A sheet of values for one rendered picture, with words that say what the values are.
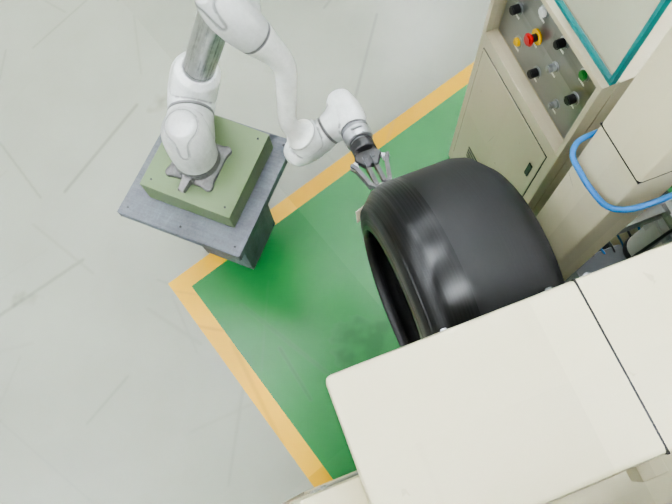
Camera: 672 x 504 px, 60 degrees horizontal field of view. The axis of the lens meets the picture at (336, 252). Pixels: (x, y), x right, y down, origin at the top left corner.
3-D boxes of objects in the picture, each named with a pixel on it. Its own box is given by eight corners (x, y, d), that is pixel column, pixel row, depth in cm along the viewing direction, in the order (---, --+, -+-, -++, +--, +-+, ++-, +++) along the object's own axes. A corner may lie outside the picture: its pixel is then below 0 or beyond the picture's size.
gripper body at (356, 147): (347, 140, 177) (358, 163, 173) (373, 130, 177) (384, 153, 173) (349, 155, 183) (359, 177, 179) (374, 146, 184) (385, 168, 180)
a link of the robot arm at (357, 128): (367, 115, 179) (374, 129, 177) (368, 134, 187) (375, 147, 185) (339, 125, 179) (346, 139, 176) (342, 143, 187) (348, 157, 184)
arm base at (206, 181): (159, 184, 206) (154, 177, 200) (187, 132, 212) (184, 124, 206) (206, 203, 204) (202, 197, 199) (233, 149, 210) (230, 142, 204)
